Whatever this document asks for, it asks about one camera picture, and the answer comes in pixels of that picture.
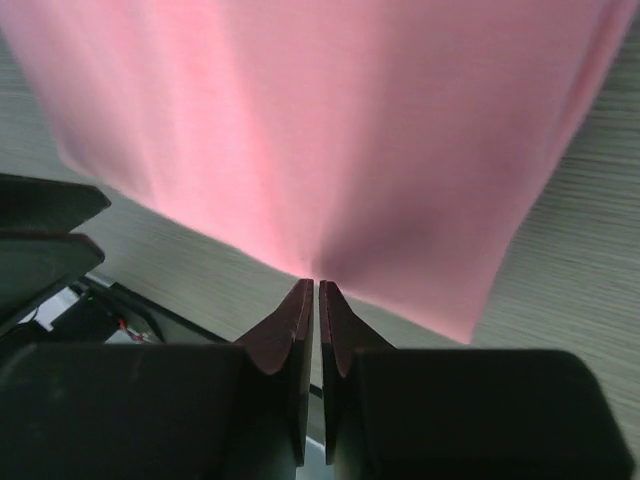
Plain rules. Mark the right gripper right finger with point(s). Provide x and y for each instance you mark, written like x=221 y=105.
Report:
x=395 y=413

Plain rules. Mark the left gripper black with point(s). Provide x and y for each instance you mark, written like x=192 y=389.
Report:
x=37 y=265

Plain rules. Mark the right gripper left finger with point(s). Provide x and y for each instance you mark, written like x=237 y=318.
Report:
x=78 y=410

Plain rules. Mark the pink t shirt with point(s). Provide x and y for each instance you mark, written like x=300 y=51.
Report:
x=393 y=147

